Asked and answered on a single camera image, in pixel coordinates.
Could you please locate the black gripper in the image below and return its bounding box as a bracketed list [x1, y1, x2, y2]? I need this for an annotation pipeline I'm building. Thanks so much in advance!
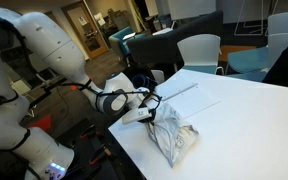
[146, 93, 163, 120]

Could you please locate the dark grey sofa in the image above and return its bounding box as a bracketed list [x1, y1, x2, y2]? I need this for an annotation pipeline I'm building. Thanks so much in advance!
[126, 9, 225, 68]

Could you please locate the red handled black clamp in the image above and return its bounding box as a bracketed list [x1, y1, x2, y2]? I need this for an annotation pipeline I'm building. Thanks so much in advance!
[88, 146, 114, 167]
[79, 125, 100, 141]

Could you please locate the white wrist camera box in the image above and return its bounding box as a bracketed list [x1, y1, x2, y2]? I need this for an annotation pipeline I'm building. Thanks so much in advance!
[121, 106, 153, 126]

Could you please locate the black metal stand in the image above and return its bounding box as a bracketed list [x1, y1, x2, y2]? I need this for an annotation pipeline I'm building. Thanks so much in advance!
[23, 76, 79, 113]

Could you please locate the teal armchair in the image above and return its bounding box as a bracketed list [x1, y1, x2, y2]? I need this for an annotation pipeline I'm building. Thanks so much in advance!
[108, 26, 149, 62]

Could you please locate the white cloth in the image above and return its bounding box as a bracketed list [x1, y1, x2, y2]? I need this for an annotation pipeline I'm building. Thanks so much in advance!
[144, 101, 200, 168]

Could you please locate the white board panel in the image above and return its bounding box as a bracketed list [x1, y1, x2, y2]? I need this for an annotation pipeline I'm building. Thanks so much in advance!
[166, 0, 218, 22]

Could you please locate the wooden door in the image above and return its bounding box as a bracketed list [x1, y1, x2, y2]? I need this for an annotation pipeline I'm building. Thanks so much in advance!
[61, 0, 109, 61]

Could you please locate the white chair teal seat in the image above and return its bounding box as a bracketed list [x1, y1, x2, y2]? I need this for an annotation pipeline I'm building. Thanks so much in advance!
[224, 68, 272, 83]
[149, 69, 166, 86]
[177, 33, 225, 76]
[226, 11, 288, 75]

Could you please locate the white wire frame rack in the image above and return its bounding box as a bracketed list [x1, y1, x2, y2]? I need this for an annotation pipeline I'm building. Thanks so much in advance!
[233, 0, 280, 37]

